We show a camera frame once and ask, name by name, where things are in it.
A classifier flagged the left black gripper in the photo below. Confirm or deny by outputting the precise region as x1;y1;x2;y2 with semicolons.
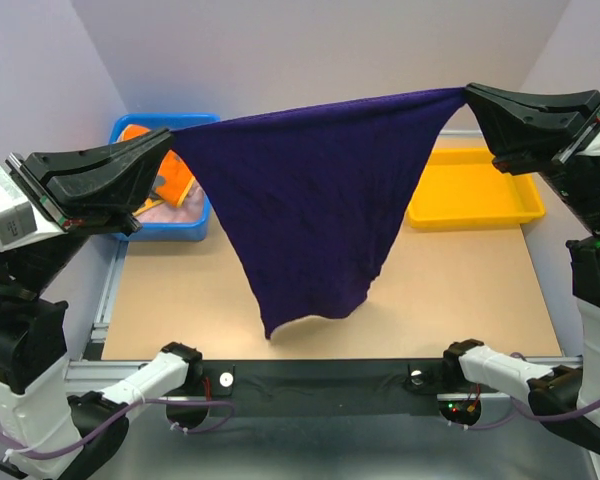
8;116;180;291

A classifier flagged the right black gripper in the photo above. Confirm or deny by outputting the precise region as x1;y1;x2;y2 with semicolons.
470;72;600;232

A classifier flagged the purple towel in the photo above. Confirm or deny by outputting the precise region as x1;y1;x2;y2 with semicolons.
173;87;465;336

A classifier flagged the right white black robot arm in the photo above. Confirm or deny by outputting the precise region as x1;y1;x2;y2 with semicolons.
440;83;600;455

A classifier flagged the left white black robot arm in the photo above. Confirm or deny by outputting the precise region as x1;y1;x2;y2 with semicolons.
0;128;203;479

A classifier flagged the orange towel with grey spots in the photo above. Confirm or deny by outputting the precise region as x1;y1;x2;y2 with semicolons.
135;150;195;215

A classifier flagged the yellow plastic tray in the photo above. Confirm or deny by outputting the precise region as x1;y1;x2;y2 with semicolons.
406;148;546;230

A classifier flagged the pink towel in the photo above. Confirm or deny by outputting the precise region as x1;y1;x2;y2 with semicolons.
136;182;206;224

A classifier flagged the blue plastic bin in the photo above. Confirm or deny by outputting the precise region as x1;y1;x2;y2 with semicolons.
109;112;220;242

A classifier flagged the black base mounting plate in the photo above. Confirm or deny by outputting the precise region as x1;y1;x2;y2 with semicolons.
199;358;474;417

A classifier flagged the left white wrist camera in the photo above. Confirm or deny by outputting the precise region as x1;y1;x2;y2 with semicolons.
0;165;63;252

